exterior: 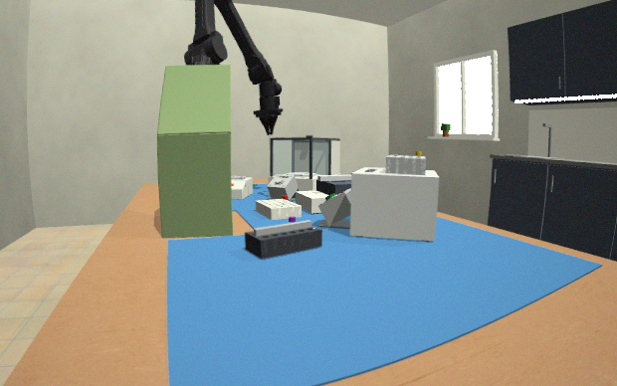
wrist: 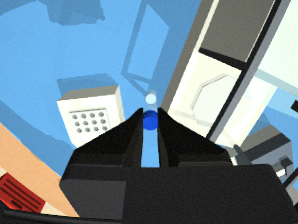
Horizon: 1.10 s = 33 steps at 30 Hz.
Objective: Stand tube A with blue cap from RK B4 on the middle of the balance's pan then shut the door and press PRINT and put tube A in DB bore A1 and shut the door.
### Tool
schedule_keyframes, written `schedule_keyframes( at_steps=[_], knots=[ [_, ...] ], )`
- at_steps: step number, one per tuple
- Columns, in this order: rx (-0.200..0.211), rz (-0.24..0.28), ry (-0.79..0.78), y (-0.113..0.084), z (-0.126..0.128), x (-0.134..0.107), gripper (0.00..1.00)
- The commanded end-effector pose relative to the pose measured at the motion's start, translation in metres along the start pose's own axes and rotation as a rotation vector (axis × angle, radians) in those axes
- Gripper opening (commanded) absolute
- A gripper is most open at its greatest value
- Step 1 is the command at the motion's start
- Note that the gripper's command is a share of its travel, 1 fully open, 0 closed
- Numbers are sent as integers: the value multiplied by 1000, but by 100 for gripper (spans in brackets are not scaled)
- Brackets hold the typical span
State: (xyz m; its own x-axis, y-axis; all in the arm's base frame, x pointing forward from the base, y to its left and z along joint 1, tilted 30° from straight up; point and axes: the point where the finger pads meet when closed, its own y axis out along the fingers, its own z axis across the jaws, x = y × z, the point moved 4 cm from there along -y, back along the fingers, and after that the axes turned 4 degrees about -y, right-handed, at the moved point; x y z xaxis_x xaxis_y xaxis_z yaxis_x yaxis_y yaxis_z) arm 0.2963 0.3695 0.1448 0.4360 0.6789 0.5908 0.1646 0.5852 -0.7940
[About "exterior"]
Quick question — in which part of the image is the white block with rows of round holes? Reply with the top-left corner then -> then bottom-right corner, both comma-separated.
232,176 -> 253,200

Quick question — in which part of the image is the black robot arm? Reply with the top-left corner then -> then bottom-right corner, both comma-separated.
184,0 -> 282,109

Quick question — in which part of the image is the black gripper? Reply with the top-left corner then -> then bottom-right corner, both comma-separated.
254,96 -> 283,135

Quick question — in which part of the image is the blue bench mat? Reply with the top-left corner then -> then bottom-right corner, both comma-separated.
167,208 -> 602,386

